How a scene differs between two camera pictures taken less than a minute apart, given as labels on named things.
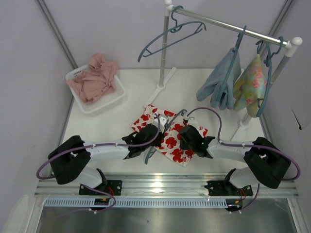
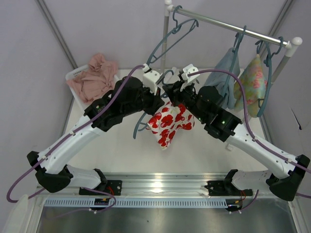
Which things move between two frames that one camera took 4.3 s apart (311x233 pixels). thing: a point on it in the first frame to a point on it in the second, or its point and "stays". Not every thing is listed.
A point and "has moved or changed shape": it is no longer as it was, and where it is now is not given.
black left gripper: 155,132 to 155,102
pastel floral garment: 250,89 stays
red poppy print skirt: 170,146 has moved or changed shape
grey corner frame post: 56,32 stays
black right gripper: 184,133 to 170,90
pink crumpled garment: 98,80 stays
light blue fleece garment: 213,84 stays
